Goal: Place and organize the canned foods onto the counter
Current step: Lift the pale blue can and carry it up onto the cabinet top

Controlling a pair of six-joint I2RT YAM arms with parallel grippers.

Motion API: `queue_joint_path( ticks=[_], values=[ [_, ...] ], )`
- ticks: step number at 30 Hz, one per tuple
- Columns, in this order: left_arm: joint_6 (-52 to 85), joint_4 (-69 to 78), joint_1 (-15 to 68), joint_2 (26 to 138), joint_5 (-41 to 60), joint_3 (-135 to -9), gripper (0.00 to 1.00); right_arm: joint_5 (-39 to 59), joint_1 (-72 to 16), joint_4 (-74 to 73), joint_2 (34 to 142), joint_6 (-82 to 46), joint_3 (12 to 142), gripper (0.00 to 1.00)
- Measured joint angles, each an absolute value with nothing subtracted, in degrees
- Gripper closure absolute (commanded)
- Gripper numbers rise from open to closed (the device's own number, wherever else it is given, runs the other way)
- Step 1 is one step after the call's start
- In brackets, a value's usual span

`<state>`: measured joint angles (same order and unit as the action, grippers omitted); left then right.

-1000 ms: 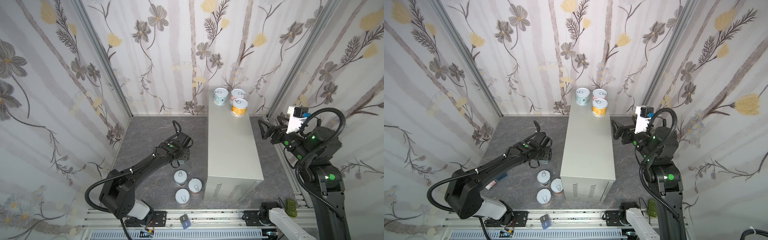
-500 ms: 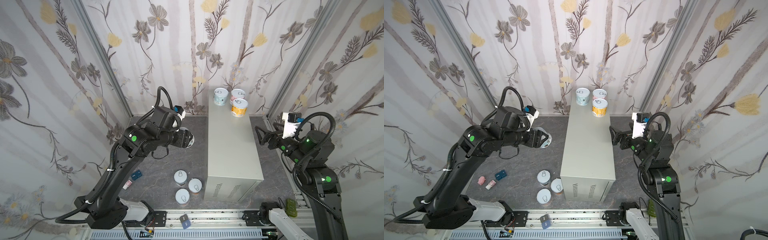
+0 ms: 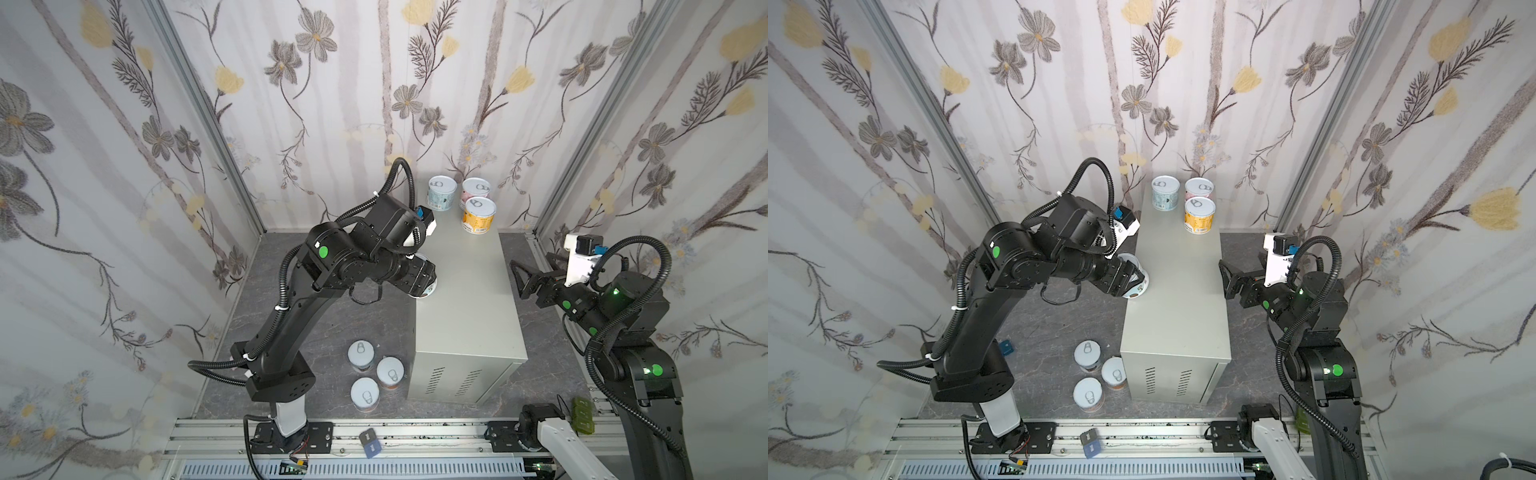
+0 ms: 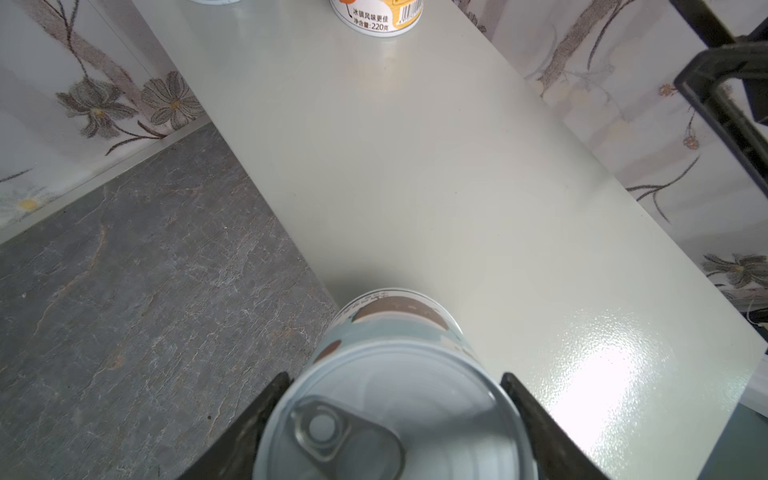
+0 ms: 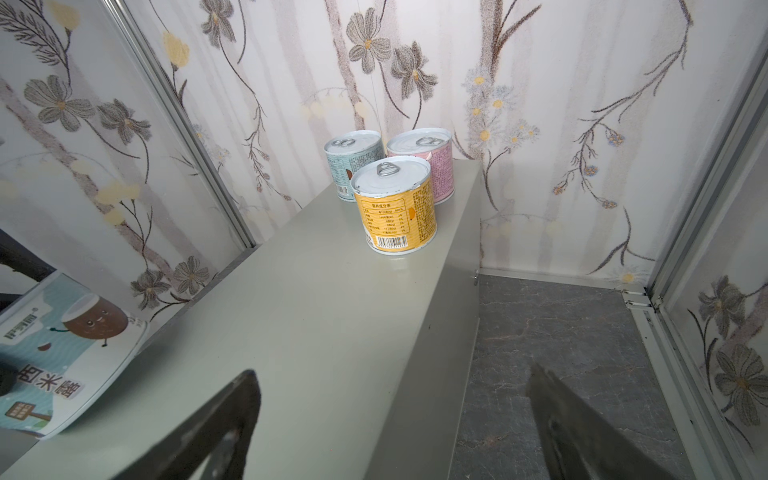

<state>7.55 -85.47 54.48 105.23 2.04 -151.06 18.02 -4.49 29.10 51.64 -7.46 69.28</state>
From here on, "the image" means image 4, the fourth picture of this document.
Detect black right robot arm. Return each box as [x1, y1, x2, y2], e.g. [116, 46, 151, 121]
[671, 0, 767, 193]

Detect teal can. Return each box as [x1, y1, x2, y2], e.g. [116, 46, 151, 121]
[252, 288, 540, 479]

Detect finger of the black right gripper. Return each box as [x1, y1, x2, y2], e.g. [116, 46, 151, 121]
[674, 41, 767, 193]

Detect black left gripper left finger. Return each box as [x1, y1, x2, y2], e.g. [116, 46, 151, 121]
[178, 372, 292, 480]

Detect yellow labelled can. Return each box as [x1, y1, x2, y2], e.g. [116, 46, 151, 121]
[329, 0, 424, 38]

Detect grey metal cabinet counter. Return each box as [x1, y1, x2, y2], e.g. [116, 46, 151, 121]
[136, 1, 766, 479]

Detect light blue labelled can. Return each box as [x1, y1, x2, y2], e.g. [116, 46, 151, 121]
[191, 0, 241, 6]

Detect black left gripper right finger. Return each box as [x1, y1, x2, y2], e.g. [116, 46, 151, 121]
[501, 372, 609, 480]

